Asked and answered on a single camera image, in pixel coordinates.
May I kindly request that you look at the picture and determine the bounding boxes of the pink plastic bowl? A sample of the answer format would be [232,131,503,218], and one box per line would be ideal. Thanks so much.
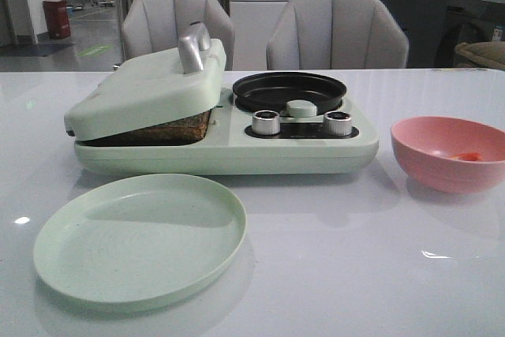
[391,116,504,193]

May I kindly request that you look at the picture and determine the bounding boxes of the mint green breakfast maker base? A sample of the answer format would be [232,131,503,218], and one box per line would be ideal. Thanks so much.
[74,87,379,176]

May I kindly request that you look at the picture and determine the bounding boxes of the left silver control knob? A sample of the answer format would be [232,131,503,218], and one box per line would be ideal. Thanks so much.
[252,110,281,136]

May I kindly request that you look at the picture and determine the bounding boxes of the mint green breakfast maker lid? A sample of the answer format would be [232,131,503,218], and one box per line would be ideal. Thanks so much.
[64,39,226,141]

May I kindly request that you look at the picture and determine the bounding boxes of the red bin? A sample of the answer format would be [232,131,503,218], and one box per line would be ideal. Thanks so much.
[43,0,71,39]

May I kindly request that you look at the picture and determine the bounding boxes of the white bread slice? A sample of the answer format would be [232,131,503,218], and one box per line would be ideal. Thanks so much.
[83,110,211,147]

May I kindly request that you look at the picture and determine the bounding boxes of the grey upholstered chair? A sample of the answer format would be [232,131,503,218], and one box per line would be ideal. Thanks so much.
[122,0,235,71]
[266,0,409,70]

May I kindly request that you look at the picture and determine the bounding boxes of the right silver control knob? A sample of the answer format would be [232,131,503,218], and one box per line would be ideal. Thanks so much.
[322,110,353,137]

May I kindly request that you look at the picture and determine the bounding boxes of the left grey upholstered chair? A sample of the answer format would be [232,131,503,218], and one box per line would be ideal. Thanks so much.
[122,0,235,71]

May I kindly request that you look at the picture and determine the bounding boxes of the orange shrimp piece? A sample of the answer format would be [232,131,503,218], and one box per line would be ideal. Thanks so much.
[451,152,483,162]

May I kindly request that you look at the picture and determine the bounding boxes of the mint green round plate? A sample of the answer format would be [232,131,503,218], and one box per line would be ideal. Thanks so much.
[33,174,247,313]

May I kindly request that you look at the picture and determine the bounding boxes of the silver control knob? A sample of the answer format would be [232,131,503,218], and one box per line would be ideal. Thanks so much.
[252,110,281,136]
[322,110,353,137]

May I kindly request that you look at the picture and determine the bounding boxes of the black round frying pan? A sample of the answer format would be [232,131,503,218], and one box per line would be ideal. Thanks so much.
[232,71,347,115]

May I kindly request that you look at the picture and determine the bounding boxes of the right grey upholstered chair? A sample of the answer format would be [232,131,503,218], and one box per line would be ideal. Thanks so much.
[266,0,409,70]

